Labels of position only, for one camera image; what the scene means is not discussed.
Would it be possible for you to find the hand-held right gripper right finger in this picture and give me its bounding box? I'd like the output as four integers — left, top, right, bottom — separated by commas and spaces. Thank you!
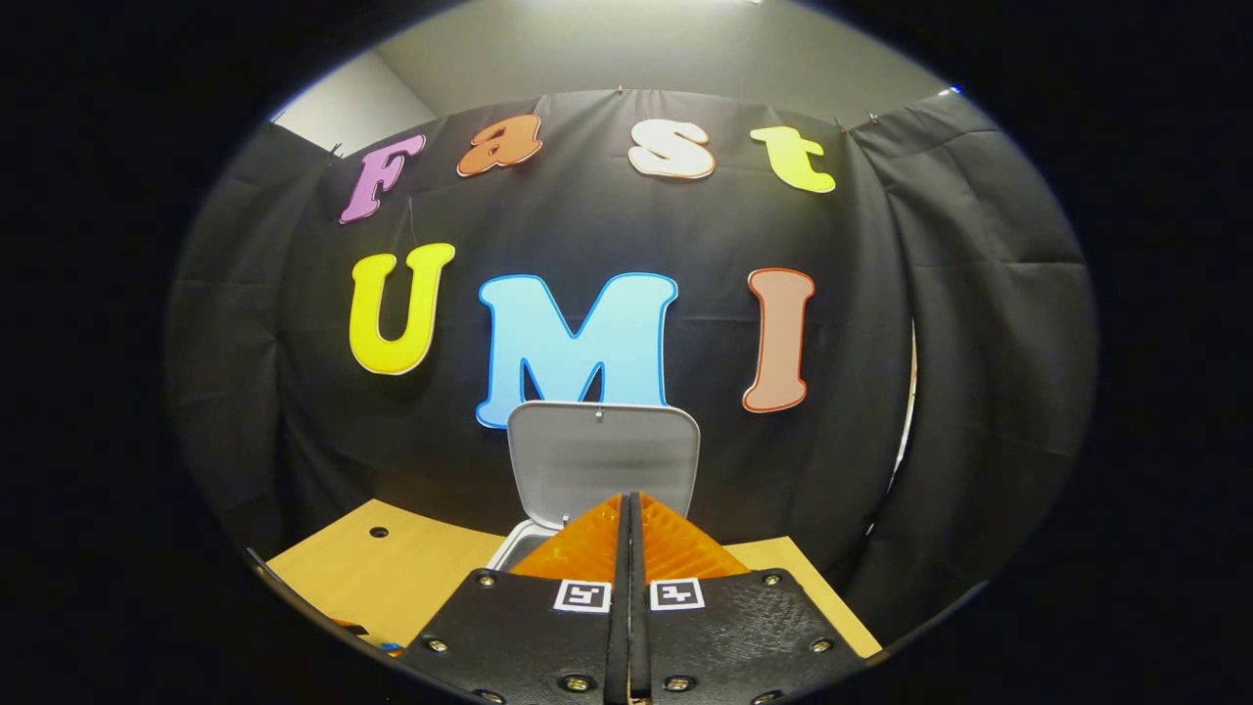
627, 492, 868, 705

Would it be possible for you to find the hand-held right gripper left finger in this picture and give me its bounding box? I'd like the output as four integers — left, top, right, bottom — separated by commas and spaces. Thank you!
396, 493, 634, 705

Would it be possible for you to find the white desktop garbage bin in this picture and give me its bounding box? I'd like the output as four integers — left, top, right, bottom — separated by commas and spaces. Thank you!
487, 399, 702, 574

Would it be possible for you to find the wooden desktop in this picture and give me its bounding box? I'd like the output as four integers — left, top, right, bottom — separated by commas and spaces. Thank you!
266, 499, 882, 659

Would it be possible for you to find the black backdrop cloth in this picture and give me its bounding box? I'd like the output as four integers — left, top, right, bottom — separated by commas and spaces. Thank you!
166, 90, 1099, 647

